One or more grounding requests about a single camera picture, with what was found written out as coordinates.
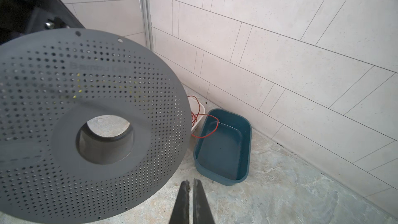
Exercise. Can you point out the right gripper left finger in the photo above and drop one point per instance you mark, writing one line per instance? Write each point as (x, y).
(180, 213)

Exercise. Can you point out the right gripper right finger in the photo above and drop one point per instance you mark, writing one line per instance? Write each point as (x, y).
(201, 209)

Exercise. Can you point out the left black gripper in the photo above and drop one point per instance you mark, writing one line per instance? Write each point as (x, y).
(23, 17)

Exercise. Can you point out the dark grey cable spool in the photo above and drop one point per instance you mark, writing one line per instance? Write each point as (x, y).
(92, 125)

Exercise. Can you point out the teal oval tray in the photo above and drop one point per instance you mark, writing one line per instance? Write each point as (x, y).
(222, 152)

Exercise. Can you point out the white oval tray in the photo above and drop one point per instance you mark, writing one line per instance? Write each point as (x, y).
(197, 111)

